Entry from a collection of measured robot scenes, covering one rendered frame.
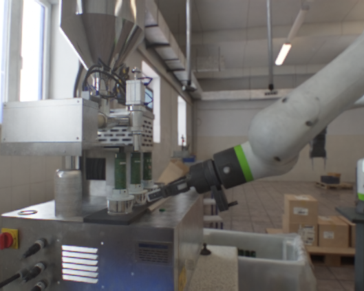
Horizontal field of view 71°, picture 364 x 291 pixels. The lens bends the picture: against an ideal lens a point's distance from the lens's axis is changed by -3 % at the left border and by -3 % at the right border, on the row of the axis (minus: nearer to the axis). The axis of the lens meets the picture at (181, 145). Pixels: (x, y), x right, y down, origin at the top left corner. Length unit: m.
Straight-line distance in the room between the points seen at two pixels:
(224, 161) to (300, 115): 0.21
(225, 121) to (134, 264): 10.50
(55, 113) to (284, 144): 0.58
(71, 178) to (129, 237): 0.22
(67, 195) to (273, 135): 0.53
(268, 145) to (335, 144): 11.16
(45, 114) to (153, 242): 0.44
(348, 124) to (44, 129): 11.49
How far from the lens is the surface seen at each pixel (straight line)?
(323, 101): 0.52
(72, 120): 0.74
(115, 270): 0.71
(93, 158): 1.08
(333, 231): 3.35
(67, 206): 0.76
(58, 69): 3.55
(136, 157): 0.80
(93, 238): 0.71
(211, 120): 11.09
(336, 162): 11.65
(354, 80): 0.55
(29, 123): 0.82
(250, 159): 0.61
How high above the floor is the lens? 1.20
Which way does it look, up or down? 1 degrees up
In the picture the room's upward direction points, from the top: straight up
